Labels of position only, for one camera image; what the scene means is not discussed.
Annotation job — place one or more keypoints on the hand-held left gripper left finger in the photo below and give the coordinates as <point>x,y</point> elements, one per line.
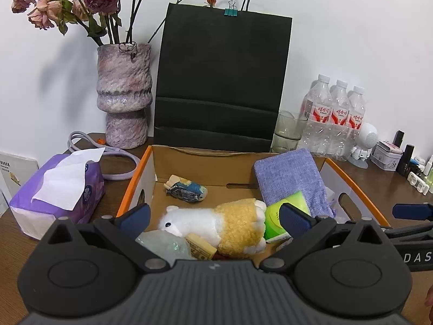
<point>137,216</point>

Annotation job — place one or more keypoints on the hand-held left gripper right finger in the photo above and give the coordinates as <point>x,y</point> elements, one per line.
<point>292,219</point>

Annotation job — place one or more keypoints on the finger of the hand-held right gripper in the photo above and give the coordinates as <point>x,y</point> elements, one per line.
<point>406,234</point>
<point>411,211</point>

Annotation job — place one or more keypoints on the green tissue pack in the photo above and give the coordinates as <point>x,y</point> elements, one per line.
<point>274,223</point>

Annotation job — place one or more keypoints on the iridescent plastic bag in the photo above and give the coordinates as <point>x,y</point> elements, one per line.
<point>162,243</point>

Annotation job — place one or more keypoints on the purple cloth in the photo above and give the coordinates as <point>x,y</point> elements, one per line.
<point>291,176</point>

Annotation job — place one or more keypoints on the blue snack packet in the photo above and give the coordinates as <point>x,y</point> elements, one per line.
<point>186,191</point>

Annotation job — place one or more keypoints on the white alpaca plush toy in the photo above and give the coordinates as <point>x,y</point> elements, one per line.
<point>203,223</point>

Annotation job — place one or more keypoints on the yellow snack packet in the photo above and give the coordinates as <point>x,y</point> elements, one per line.
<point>201,247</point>

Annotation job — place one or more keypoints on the orange cardboard box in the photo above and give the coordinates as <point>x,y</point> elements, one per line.
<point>192,164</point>

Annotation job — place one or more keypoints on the person's right hand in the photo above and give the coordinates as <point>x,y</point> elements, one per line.
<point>429,298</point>

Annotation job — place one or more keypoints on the white pill organizer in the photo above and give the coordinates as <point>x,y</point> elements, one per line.
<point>419,182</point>

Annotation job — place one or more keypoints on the purple tissue pack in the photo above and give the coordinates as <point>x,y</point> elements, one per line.
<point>84,196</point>

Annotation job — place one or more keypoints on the small tin box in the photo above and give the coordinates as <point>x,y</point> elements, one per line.
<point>385,155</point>

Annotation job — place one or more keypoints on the black tube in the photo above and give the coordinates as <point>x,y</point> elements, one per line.
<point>400,138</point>

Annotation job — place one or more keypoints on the white robot toy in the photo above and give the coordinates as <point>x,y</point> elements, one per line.
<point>367,138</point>

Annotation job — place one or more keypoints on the clear glass cup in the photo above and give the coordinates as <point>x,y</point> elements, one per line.
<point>287,132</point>

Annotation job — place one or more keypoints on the water bottle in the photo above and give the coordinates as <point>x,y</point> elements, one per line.
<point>316,115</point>
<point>356,122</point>
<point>339,118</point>

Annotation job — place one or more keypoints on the white printed board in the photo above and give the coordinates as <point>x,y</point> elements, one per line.
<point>13,172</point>

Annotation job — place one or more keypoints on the purple mottled vase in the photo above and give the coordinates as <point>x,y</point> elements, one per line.
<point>123,84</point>

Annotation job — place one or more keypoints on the black paper bag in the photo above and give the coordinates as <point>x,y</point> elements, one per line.
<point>220,81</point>

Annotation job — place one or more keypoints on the teal binder clip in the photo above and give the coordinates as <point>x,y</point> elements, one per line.
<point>231,12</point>

